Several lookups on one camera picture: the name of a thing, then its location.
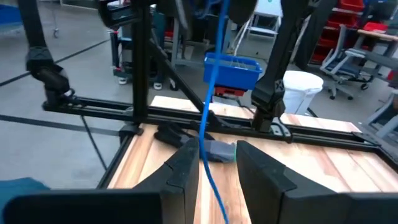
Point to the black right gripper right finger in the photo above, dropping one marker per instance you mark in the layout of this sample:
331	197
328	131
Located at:
267	193

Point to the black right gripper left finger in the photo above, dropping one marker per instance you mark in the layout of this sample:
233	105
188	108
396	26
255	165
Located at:
174	193

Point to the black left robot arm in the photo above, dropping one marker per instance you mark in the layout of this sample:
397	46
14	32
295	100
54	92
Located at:
273	77

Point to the dark teal equipment cart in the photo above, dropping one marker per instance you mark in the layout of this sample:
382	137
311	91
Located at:
124	46

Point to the grey tool with green end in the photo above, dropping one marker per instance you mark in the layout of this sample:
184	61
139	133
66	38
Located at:
220	151

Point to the red box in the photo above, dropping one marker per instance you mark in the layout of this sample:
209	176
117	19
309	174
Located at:
230	91

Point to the white waste bin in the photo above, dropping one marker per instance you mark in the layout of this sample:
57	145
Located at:
306	90

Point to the blue plastic bin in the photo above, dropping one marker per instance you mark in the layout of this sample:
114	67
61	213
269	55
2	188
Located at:
239	74

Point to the white table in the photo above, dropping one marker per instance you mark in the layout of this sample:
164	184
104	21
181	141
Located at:
267	9

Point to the wooden top desk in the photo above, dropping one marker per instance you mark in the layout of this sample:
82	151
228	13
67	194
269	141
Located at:
379	35

